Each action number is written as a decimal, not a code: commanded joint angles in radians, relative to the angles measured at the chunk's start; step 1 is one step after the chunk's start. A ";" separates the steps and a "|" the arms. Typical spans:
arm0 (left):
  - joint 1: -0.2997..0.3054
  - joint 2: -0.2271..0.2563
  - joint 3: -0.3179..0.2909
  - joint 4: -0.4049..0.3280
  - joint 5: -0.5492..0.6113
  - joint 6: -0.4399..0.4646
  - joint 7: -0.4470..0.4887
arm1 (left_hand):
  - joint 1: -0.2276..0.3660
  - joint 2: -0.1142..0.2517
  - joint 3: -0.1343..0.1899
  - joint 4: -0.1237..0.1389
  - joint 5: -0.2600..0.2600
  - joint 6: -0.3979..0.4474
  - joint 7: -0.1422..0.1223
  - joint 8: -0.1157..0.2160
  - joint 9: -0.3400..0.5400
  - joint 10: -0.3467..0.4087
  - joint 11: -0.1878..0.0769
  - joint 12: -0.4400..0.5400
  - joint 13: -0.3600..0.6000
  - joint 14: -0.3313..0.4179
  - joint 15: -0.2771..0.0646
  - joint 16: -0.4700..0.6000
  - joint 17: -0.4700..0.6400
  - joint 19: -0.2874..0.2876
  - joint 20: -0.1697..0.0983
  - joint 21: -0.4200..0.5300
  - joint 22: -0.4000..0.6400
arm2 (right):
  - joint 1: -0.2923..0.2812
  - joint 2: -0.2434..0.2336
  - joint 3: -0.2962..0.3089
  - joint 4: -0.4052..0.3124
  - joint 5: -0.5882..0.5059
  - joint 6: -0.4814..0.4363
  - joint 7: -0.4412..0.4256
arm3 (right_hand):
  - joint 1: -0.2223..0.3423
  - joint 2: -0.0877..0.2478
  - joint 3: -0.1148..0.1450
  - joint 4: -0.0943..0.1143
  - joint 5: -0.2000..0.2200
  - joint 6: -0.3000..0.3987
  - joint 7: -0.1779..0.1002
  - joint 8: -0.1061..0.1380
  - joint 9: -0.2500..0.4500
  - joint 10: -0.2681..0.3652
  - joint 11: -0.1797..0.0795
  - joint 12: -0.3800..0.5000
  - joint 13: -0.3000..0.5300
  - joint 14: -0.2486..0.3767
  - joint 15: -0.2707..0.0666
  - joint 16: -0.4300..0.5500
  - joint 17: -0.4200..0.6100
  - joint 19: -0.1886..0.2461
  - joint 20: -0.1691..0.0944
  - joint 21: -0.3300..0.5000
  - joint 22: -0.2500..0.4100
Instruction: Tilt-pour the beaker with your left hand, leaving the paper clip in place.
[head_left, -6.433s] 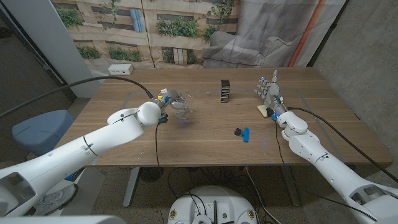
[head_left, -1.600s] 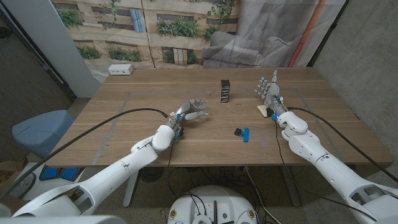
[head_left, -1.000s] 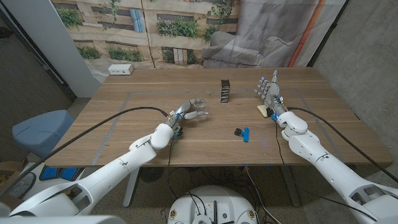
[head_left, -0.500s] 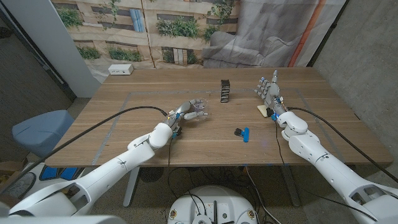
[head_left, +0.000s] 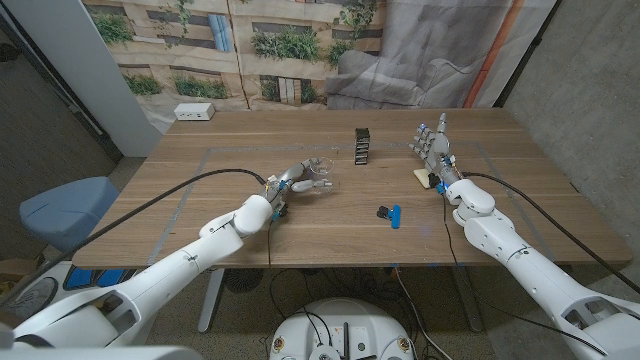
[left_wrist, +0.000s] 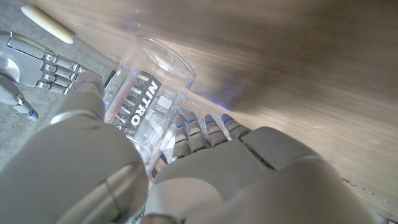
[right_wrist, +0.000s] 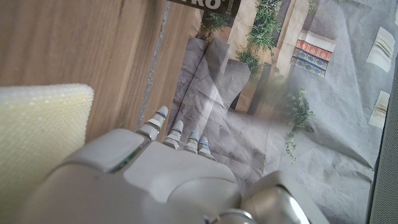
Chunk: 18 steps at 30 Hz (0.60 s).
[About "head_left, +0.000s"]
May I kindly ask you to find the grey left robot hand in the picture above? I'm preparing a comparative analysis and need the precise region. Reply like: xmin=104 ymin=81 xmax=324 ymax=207
xmin=264 ymin=158 xmax=335 ymax=211

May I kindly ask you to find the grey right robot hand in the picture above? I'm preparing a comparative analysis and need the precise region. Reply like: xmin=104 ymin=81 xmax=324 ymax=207
xmin=408 ymin=111 xmax=464 ymax=195

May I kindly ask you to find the clear glass beaker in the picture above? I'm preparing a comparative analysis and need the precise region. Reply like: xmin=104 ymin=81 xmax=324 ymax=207
xmin=308 ymin=156 xmax=335 ymax=194

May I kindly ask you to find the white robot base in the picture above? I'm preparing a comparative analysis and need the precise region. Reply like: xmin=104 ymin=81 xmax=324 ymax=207
xmin=268 ymin=297 xmax=416 ymax=360

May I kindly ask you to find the blue and black binder clip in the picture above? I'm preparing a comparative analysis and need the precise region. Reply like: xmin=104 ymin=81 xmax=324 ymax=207
xmin=376 ymin=203 xmax=402 ymax=230

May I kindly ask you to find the grey tape outline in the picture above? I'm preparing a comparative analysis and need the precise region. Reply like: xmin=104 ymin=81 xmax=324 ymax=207
xmin=152 ymin=142 xmax=556 ymax=261

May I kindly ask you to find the black stacked block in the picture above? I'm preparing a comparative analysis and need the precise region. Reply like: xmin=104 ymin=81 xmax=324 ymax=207
xmin=353 ymin=127 xmax=372 ymax=166

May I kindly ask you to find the black round floor fan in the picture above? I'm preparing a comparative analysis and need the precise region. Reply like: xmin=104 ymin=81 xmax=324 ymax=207
xmin=223 ymin=268 xmax=265 ymax=295

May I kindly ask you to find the white power strip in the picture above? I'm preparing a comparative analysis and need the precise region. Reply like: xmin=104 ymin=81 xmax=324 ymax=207
xmin=173 ymin=102 xmax=216 ymax=122

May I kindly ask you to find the printed fabric backdrop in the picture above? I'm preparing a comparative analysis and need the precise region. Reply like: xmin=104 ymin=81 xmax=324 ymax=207
xmin=82 ymin=0 xmax=559 ymax=135

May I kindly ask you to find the white table leg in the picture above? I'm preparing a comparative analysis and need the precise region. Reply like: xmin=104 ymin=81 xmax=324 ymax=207
xmin=449 ymin=264 xmax=485 ymax=334
xmin=197 ymin=268 xmax=226 ymax=335

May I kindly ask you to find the blue upholstered stool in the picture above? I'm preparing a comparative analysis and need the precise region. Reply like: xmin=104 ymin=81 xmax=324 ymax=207
xmin=18 ymin=175 xmax=121 ymax=259

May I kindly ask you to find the white floor platform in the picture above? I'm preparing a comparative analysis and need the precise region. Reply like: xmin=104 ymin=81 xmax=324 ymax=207
xmin=9 ymin=259 xmax=146 ymax=321

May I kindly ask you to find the white robot head edge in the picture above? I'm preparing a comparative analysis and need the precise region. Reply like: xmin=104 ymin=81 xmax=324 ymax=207
xmin=0 ymin=345 xmax=204 ymax=360

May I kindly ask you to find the brown cardboard box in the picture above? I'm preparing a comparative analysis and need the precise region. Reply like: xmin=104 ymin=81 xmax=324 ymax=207
xmin=0 ymin=257 xmax=44 ymax=291

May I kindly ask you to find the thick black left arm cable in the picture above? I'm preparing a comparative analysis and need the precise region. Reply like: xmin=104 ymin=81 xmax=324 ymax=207
xmin=0 ymin=168 xmax=269 ymax=309

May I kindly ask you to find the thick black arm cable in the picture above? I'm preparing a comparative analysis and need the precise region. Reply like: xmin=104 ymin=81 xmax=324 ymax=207
xmin=0 ymin=168 xmax=269 ymax=309
xmin=462 ymin=171 xmax=640 ymax=296

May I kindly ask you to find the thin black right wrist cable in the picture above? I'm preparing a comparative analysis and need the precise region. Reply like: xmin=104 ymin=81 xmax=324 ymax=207
xmin=441 ymin=193 xmax=609 ymax=357

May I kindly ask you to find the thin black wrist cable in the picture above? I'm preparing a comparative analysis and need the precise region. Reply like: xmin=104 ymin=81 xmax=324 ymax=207
xmin=265 ymin=217 xmax=277 ymax=271
xmin=441 ymin=193 xmax=609 ymax=357

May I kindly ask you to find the thin black left wrist cable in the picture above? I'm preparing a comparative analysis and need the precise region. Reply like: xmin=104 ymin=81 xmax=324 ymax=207
xmin=265 ymin=217 xmax=277 ymax=271

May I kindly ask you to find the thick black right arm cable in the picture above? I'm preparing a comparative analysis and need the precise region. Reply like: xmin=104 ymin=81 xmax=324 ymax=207
xmin=462 ymin=171 xmax=640 ymax=296

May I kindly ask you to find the grey floor cable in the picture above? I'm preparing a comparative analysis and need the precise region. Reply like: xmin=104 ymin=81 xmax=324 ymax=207
xmin=393 ymin=267 xmax=454 ymax=360

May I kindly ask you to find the white wall column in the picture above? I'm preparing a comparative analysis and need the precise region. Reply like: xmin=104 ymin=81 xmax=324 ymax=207
xmin=2 ymin=0 xmax=164 ymax=159

